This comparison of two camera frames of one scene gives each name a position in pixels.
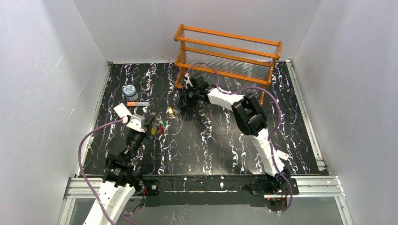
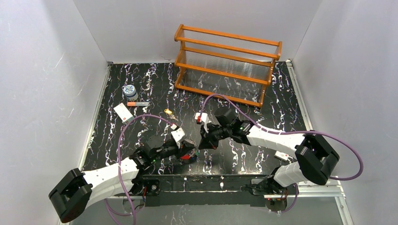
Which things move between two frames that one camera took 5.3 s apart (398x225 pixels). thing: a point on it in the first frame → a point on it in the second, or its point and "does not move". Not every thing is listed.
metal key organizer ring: x=158 y=127 → x=186 y=157
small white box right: x=283 y=155 does not move
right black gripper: x=185 y=95 → x=208 y=136
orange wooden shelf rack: x=244 y=59 does not move
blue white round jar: x=129 y=91 does not move
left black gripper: x=148 y=123 → x=185 y=148
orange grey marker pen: x=137 y=104 does not move
